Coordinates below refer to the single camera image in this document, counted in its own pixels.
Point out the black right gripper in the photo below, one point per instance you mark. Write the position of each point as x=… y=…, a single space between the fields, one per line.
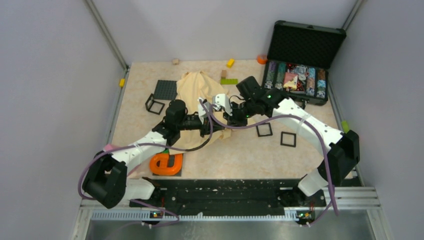
x=232 y=120

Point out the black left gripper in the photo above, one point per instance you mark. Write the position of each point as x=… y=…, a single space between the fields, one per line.
x=206 y=128

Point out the cream yellow t-shirt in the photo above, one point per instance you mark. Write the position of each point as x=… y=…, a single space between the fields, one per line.
x=190 y=87

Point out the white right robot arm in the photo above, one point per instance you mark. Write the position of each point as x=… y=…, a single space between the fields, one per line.
x=341 y=151

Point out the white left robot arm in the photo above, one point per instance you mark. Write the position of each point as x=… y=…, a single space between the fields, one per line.
x=105 y=178

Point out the green long lego brick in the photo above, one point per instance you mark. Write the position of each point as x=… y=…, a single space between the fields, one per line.
x=229 y=81

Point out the dark grey lego baseplate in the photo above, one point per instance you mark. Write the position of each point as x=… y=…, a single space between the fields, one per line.
x=165 y=90

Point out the yellow lego brick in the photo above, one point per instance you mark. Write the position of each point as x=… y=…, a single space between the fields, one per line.
x=230 y=63

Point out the orange round object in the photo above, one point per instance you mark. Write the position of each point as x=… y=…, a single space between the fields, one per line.
x=262 y=59

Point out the black open carrying case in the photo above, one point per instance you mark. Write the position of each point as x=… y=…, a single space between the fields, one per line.
x=298 y=59

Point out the pink box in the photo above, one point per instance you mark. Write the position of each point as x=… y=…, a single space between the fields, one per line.
x=108 y=147

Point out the black square frame centre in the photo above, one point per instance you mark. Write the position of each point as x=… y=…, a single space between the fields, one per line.
x=264 y=130

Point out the black square frame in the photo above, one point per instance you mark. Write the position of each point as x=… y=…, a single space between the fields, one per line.
x=264 y=130
x=288 y=139

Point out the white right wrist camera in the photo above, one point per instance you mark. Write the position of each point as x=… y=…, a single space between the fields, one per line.
x=221 y=102

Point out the black cube frame left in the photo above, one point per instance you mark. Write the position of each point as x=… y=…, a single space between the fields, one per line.
x=153 y=106

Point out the black square frame right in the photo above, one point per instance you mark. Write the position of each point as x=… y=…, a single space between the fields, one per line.
x=288 y=139

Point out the small yellow block on rail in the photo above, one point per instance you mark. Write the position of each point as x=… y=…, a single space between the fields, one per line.
x=122 y=82

